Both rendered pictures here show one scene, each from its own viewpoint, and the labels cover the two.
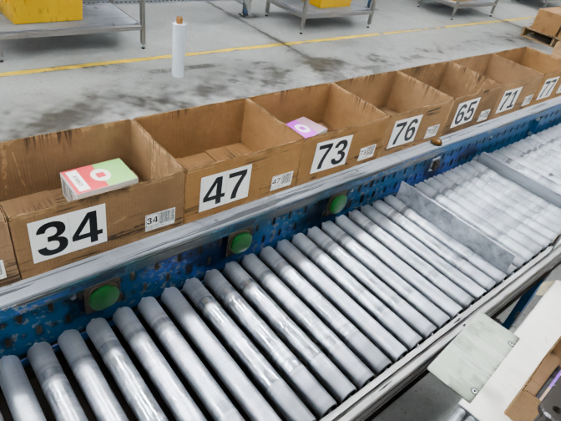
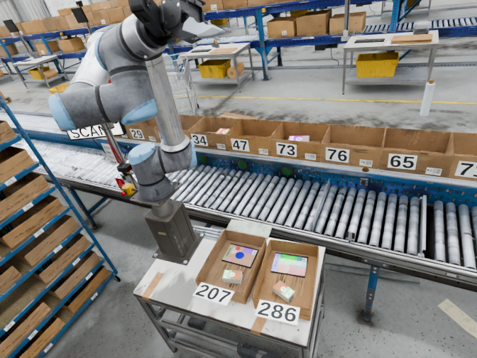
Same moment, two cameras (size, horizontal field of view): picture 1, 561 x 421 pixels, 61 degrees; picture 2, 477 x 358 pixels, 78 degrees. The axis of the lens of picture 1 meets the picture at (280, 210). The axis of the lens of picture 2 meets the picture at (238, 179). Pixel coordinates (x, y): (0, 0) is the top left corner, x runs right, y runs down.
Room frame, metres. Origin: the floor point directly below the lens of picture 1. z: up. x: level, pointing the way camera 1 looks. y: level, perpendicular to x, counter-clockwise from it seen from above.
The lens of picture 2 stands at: (0.57, -1.93, 2.17)
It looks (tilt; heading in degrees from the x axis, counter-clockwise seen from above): 36 degrees down; 79
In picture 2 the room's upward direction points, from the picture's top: 12 degrees counter-clockwise
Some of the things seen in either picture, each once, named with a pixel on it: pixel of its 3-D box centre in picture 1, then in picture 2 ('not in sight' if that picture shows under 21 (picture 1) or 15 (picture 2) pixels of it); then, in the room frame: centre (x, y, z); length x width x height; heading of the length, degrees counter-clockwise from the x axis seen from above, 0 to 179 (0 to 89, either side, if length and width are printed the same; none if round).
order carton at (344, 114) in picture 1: (315, 129); (300, 140); (1.47, -0.06, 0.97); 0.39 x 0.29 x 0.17; 136
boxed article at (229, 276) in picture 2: not in sight; (232, 277); (0.62, -0.90, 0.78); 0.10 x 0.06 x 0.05; 151
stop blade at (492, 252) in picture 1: (449, 225); (321, 203); (1.35, -0.58, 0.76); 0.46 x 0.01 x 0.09; 46
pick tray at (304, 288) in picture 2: not in sight; (287, 275); (0.90, -1.03, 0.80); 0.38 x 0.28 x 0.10; 54
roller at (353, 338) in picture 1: (319, 304); (241, 192); (0.91, -0.15, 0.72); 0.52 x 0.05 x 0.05; 46
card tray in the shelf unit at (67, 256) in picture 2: not in sight; (55, 252); (-0.62, 0.04, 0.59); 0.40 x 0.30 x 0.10; 44
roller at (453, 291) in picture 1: (406, 256); (289, 202); (1.19, -0.43, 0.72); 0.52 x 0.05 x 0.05; 46
